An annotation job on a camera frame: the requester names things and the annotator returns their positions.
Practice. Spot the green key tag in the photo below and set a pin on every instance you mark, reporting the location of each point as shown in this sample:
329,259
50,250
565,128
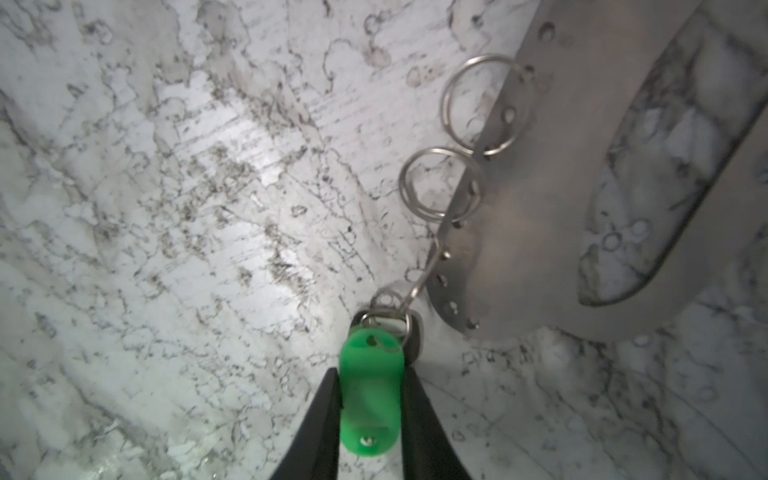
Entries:
371,369

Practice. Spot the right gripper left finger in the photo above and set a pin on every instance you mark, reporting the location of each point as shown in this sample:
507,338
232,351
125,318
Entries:
314,451

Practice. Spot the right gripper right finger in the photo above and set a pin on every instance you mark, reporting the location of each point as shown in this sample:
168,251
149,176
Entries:
426,450

